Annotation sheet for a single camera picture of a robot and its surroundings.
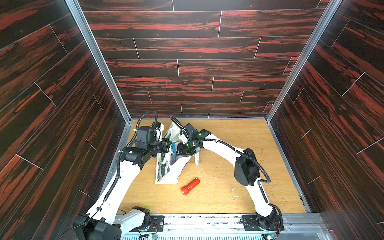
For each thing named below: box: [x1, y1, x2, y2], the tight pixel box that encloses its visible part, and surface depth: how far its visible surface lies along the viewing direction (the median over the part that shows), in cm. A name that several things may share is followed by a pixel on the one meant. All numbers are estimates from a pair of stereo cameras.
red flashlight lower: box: [181, 177, 201, 196], surface depth 86 cm
